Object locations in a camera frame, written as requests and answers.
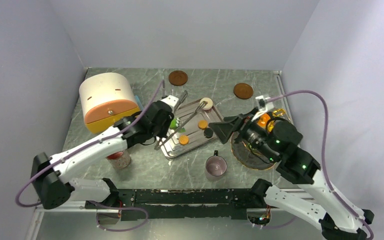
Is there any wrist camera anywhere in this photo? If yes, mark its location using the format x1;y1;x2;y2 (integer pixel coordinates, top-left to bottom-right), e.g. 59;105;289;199
252;95;275;121
161;95;179;112

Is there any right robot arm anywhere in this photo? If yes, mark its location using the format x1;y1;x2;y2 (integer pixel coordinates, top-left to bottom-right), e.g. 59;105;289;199
208;109;374;240

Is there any small glass plate gold rim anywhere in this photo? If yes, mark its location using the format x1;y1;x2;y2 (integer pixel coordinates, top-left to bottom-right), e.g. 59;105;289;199
261;107;291;134

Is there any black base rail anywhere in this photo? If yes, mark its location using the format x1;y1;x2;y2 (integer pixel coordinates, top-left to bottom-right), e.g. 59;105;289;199
84;188;282;222

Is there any orange biscuit front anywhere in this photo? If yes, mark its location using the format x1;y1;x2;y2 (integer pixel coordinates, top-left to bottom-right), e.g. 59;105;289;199
178;135;190;146

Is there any orange biscuit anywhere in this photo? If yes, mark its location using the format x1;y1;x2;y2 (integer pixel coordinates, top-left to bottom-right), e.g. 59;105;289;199
197;120;208;130
178;135;190;146

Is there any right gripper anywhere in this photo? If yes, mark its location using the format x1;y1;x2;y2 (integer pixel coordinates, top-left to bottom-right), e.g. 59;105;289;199
207;106;278;161

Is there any cream bread box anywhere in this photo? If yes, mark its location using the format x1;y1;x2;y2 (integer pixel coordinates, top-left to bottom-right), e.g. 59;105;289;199
79;72;140;134

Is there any purple mug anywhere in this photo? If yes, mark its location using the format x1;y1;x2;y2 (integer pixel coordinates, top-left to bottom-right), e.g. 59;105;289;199
204;150;228;181

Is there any light blue object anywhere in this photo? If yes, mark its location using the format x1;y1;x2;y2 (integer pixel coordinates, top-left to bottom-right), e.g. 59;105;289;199
134;95;144;111

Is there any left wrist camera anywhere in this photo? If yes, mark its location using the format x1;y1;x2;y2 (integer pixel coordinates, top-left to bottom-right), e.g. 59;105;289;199
161;95;179;112

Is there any orange donut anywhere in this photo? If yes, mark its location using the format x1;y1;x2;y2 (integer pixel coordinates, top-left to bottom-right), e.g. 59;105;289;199
257;112;271;128

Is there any green cake slice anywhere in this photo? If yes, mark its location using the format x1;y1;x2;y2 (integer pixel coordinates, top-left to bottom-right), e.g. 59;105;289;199
169;118;181;130

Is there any orange biscuit right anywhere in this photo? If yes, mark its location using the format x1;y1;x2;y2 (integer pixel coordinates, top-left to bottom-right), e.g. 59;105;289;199
197;120;208;130

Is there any brown coaster far left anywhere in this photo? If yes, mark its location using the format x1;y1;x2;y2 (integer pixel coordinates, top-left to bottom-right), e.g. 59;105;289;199
168;70;189;87

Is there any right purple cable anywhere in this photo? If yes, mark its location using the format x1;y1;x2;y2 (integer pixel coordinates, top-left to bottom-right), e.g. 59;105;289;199
266;89;375;239

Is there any purple cable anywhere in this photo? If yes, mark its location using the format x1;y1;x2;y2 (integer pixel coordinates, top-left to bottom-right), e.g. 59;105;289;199
266;89;375;239
14;79;166;233

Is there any brown coaster right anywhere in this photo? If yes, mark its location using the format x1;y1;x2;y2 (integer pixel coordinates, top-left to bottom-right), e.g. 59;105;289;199
233;82;254;100

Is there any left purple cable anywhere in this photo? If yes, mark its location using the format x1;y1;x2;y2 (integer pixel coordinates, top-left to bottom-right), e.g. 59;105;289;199
14;79;166;233

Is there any black cookie right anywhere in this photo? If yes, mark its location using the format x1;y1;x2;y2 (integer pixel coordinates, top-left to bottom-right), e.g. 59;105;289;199
203;127;214;138

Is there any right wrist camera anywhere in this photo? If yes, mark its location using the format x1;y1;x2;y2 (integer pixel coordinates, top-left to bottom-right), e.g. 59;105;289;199
252;95;275;121

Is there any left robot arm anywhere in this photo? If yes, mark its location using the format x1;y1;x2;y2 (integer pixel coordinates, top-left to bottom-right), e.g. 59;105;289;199
31;95;179;210

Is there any white donut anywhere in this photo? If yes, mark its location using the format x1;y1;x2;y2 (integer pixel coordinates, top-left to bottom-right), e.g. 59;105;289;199
199;97;214;111

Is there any brown coaster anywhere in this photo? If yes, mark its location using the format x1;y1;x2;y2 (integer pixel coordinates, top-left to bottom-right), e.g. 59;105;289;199
233;82;254;100
168;70;189;87

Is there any steel tray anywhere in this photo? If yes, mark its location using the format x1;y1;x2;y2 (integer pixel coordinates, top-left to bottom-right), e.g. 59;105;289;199
159;99;223;159

